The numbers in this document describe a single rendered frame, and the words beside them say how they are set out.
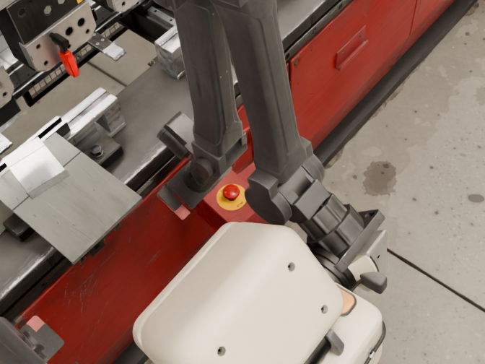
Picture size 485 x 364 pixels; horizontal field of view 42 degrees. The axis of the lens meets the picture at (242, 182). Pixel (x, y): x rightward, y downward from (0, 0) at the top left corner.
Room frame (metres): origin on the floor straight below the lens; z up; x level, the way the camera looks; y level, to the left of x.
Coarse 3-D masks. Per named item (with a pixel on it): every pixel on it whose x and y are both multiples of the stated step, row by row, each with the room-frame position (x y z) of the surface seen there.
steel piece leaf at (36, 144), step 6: (36, 138) 0.85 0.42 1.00; (30, 144) 0.84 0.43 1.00; (36, 144) 0.83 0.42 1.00; (42, 144) 0.83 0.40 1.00; (18, 150) 0.82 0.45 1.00; (24, 150) 0.82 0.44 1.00; (30, 150) 0.82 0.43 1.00; (36, 150) 0.82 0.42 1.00; (6, 156) 0.81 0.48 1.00; (12, 156) 0.81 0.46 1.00; (18, 156) 0.81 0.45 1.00; (24, 156) 0.81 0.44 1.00; (6, 162) 0.80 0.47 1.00; (12, 162) 0.79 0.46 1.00
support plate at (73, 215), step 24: (48, 144) 0.83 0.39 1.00; (72, 168) 0.76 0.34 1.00; (96, 168) 0.76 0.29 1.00; (0, 192) 0.72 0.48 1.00; (24, 192) 0.72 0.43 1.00; (48, 192) 0.71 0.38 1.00; (72, 192) 0.70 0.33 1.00; (96, 192) 0.70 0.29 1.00; (120, 192) 0.69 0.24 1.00; (24, 216) 0.66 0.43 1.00; (48, 216) 0.66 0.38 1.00; (72, 216) 0.65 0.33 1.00; (96, 216) 0.64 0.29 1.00; (120, 216) 0.64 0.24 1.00; (48, 240) 0.60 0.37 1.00; (72, 240) 0.60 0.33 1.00; (96, 240) 0.59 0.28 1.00
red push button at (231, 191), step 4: (232, 184) 0.81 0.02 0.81; (224, 188) 0.80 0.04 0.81; (228, 188) 0.80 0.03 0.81; (232, 188) 0.79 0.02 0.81; (236, 188) 0.79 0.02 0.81; (224, 192) 0.79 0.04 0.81; (228, 192) 0.79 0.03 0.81; (232, 192) 0.78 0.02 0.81; (236, 192) 0.78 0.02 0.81; (224, 196) 0.78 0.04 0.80; (228, 196) 0.78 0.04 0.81; (232, 196) 0.77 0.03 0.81; (236, 196) 0.77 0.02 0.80; (232, 200) 0.78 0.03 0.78
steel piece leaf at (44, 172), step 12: (36, 156) 0.80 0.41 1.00; (48, 156) 0.80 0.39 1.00; (12, 168) 0.78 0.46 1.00; (24, 168) 0.78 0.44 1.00; (36, 168) 0.77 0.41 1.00; (48, 168) 0.77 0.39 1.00; (60, 168) 0.76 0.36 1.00; (24, 180) 0.75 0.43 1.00; (36, 180) 0.74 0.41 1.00; (48, 180) 0.73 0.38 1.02; (60, 180) 0.74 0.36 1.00; (36, 192) 0.71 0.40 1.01
